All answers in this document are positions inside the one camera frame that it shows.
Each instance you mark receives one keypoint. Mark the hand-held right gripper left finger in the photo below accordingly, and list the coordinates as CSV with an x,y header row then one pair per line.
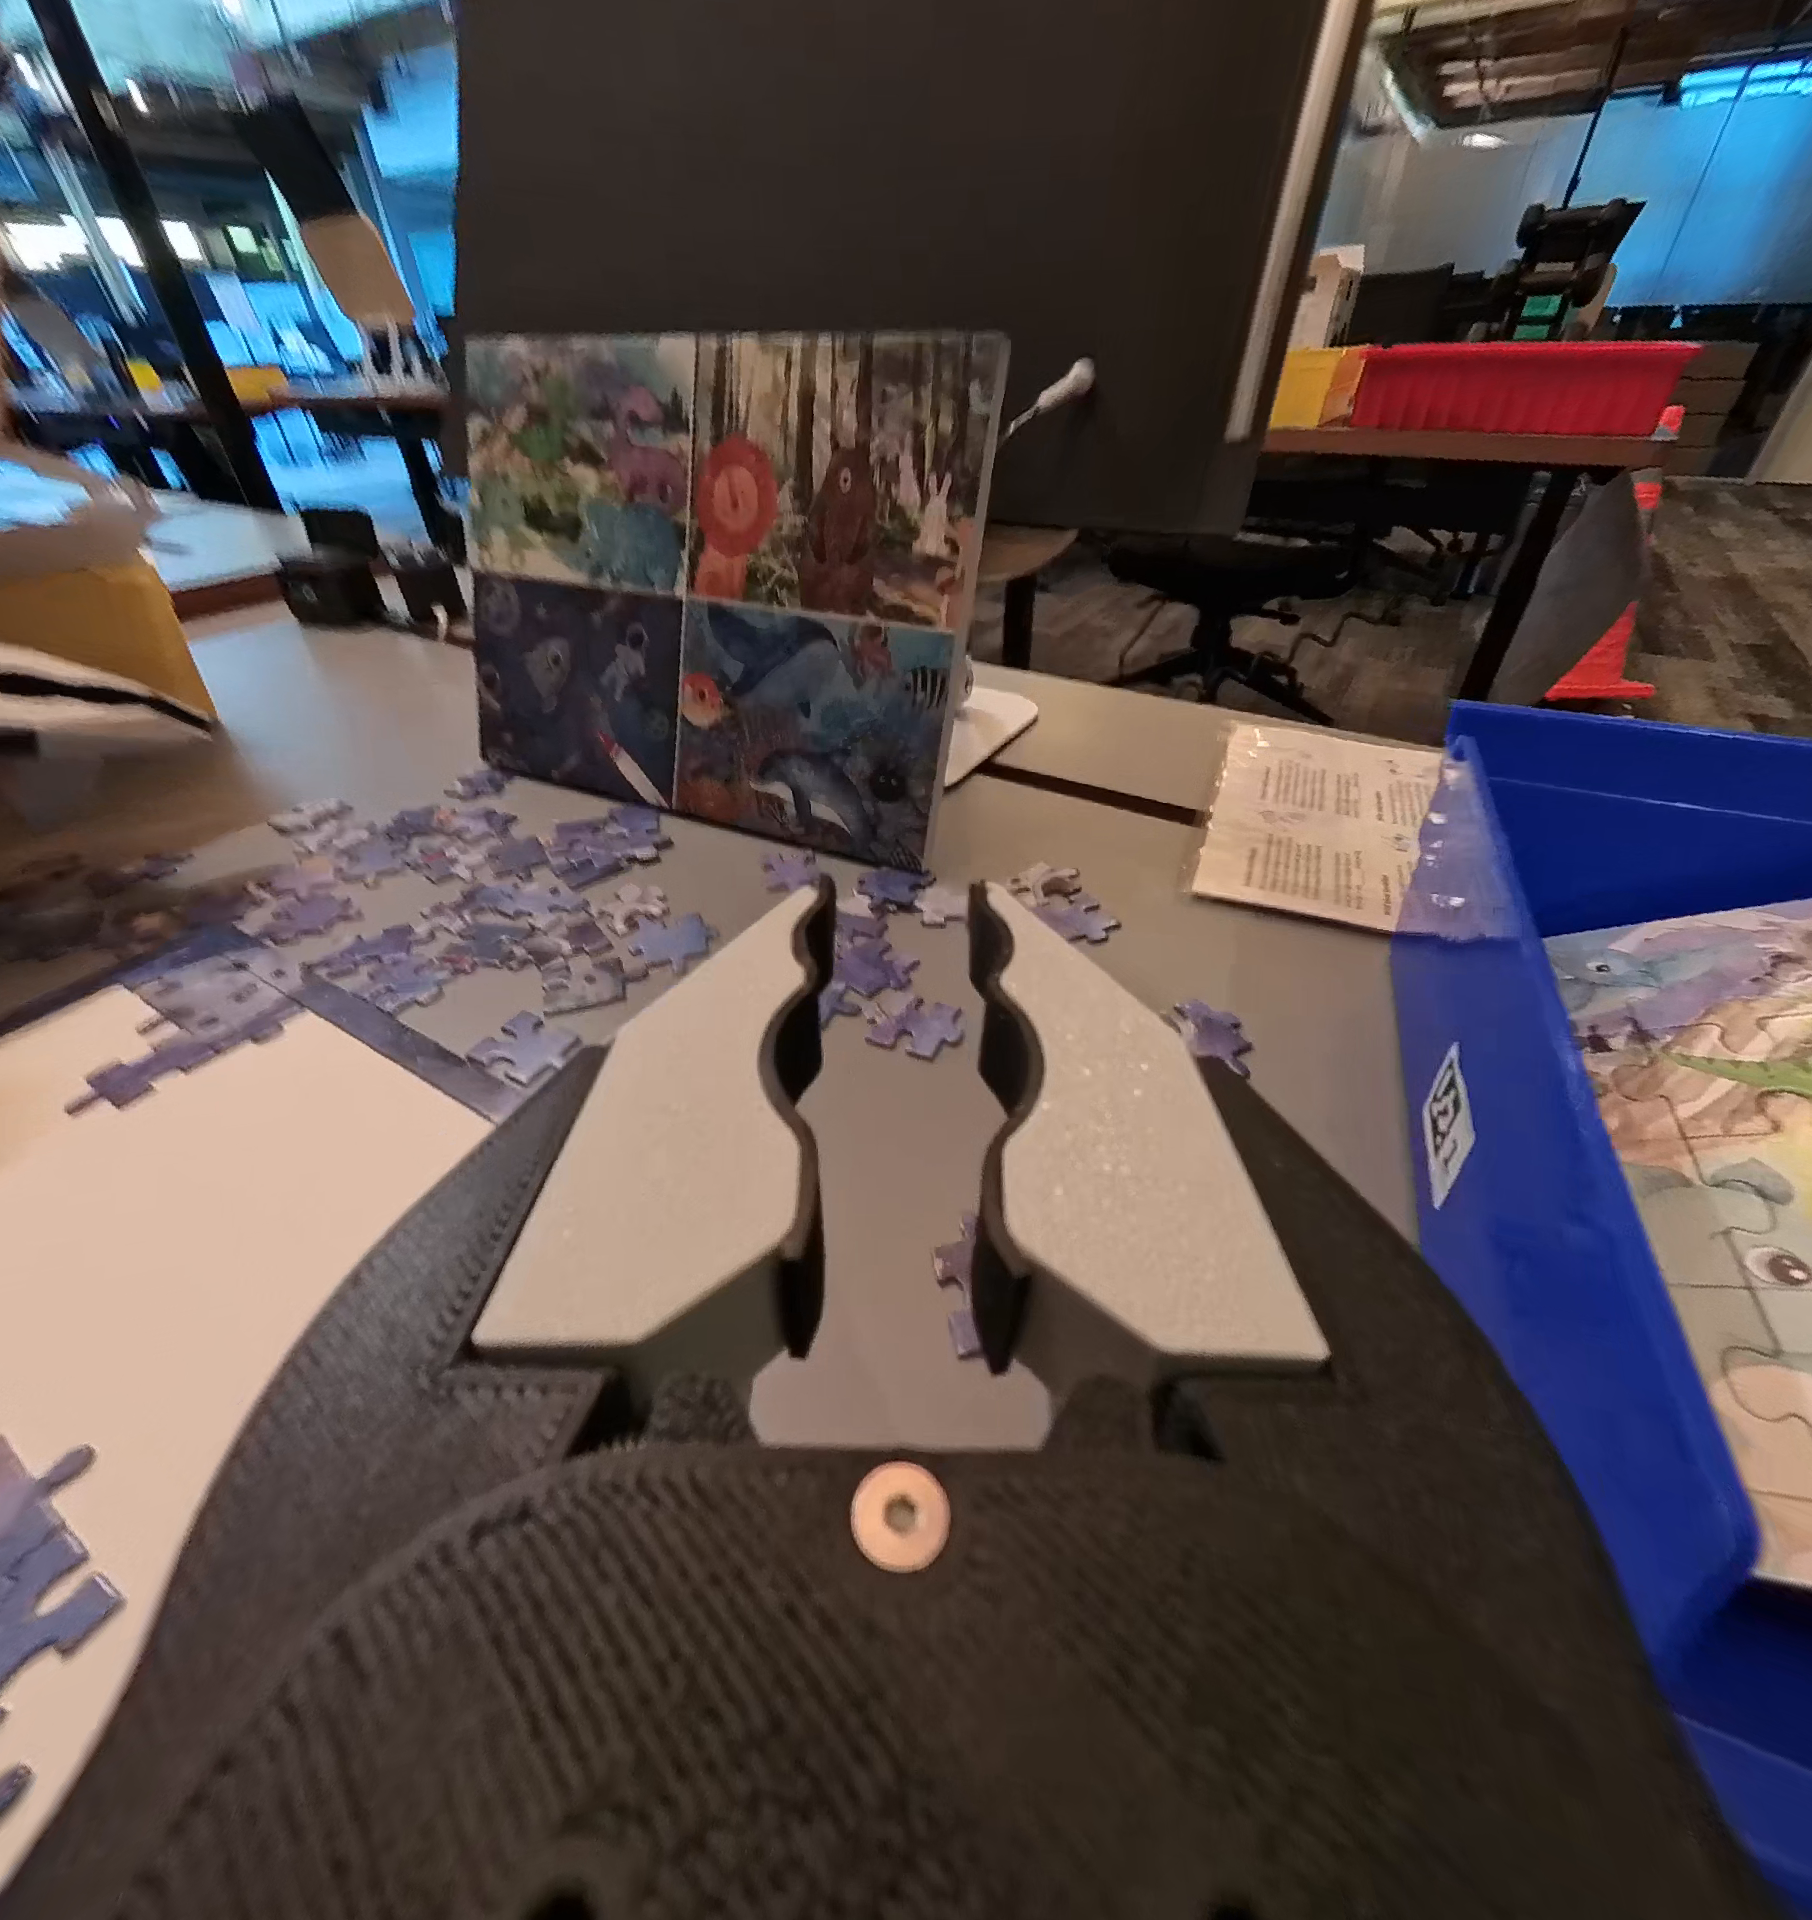
x,y
651,1155

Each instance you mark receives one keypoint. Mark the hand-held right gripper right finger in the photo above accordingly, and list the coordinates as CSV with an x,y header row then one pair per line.
x,y
1133,1186

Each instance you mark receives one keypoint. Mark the heap of loose puzzle pieces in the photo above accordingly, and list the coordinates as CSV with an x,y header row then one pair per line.
x,y
592,914

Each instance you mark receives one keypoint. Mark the white puzzle mat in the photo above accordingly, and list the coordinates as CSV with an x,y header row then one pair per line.
x,y
187,1214

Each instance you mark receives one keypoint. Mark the printed jigsaw puzzle box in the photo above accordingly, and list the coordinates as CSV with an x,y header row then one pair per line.
x,y
727,584

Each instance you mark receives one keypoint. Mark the joined pastel dinosaur puzzle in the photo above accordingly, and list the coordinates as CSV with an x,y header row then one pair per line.
x,y
1745,1229

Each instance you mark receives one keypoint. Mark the bagged instruction sheet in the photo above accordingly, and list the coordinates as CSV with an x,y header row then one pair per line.
x,y
1317,824

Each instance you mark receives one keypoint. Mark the joined dark blue border pieces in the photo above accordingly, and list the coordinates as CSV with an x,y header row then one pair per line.
x,y
231,1021

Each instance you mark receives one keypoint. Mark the blue plastic bin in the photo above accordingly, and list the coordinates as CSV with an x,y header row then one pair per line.
x,y
1580,1200

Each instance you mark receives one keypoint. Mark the white monitor stand base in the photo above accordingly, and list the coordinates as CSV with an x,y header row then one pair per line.
x,y
988,726

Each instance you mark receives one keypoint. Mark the black office chair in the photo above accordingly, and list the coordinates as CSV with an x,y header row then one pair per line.
x,y
1222,600

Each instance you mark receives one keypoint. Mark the orange traffic cone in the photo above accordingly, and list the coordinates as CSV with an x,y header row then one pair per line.
x,y
1613,630

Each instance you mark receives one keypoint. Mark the wooden table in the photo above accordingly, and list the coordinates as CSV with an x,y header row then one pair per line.
x,y
1462,494

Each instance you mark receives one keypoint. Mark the yellow plastic bin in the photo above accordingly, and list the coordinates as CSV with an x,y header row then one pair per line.
x,y
1313,382

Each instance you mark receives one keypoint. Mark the red plastic bin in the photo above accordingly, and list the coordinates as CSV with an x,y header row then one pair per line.
x,y
1520,386

